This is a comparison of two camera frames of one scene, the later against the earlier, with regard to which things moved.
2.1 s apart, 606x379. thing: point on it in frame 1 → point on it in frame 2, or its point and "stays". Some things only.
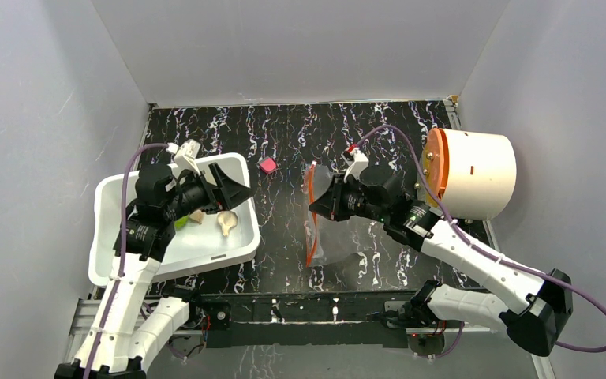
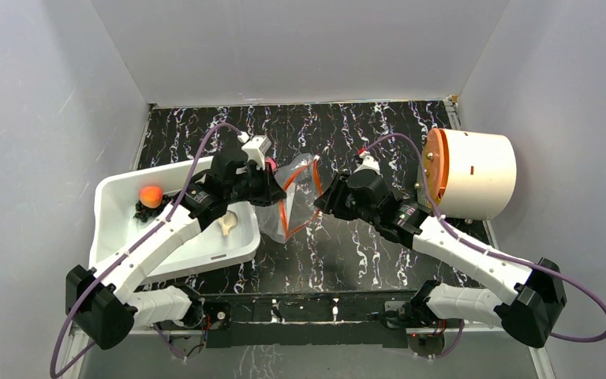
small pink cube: x=267 y=165 stays
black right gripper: x=338 y=197 stays
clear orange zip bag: x=327 y=241 → x=301 y=178
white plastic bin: x=194 y=247 stays
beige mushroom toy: x=226 y=219 stays
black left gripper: x=225 y=193 → x=272 y=192
